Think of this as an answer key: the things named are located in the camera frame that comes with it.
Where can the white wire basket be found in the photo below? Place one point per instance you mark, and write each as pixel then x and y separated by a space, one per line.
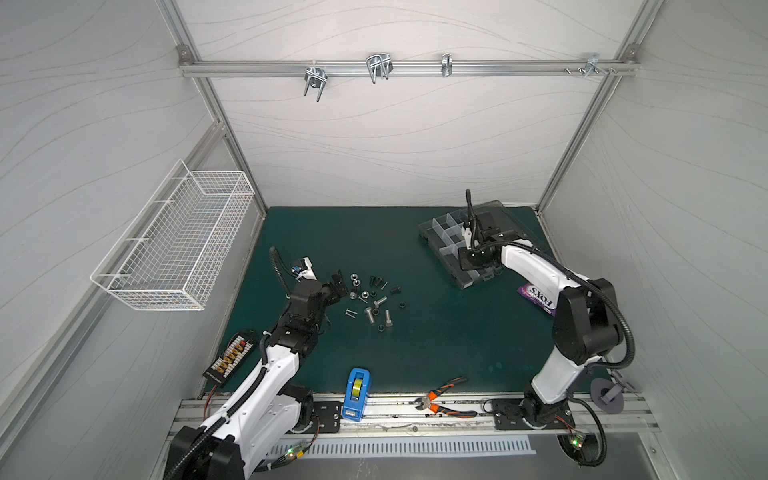
pixel 170 255

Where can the screwdriver bit set case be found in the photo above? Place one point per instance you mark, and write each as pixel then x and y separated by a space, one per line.
pixel 236 351

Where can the clear compartment organizer box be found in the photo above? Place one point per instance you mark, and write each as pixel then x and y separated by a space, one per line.
pixel 461 240

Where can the blue tape dispenser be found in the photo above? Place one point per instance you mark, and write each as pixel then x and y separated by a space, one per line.
pixel 356 394

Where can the metal u-bolt clamp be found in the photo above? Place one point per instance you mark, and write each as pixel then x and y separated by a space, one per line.
pixel 315 78
pixel 379 65

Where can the grey tape spool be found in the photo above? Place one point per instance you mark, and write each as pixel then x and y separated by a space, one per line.
pixel 607 395

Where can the aluminium crossbar rail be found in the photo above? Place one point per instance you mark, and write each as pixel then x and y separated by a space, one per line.
pixel 401 68

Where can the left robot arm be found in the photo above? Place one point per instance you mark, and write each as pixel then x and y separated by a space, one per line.
pixel 236 438

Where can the metal hook clamp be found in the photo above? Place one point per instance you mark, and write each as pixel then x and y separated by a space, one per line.
pixel 446 65

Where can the metal U-bolt clamp left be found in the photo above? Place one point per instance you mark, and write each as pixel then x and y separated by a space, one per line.
pixel 315 78

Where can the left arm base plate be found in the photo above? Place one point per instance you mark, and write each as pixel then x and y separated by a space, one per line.
pixel 323 417

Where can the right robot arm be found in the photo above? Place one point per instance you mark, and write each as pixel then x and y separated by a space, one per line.
pixel 589 330

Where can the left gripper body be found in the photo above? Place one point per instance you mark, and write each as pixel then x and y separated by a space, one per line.
pixel 328 296

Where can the metal bracket right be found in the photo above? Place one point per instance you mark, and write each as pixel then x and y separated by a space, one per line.
pixel 592 67

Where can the pink Fox's candy bag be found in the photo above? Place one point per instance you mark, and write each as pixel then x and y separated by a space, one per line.
pixel 538 297

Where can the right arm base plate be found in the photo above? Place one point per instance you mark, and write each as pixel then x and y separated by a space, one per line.
pixel 529 413

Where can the metal U-bolt clamp middle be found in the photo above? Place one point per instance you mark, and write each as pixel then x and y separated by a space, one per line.
pixel 379 65

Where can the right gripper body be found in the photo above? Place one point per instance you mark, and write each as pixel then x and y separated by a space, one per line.
pixel 483 225

